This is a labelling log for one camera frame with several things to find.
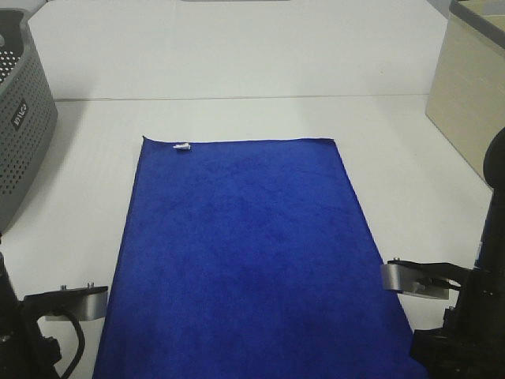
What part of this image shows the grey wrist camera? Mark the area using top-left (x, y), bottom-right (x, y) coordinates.
top-left (380, 259), bottom-right (471, 300)
top-left (21, 283), bottom-right (109, 321)

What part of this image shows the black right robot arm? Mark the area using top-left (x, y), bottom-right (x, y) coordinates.
top-left (410, 132), bottom-right (504, 378)

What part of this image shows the beige box with grey rim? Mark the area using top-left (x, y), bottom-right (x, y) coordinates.
top-left (425, 1), bottom-right (504, 177)

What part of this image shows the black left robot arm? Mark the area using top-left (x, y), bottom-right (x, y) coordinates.
top-left (1, 260), bottom-right (88, 378)

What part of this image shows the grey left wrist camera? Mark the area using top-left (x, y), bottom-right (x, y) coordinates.
top-left (21, 283), bottom-right (109, 321)

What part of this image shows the white towel label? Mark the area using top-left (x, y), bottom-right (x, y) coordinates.
top-left (173, 142), bottom-right (191, 151)

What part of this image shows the blue microfibre towel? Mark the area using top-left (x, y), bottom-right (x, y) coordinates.
top-left (93, 139), bottom-right (427, 378)

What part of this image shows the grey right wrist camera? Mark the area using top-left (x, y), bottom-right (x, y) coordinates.
top-left (380, 259), bottom-right (471, 300)

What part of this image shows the grey perforated plastic basket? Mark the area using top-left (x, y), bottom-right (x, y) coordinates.
top-left (1, 8), bottom-right (58, 233)

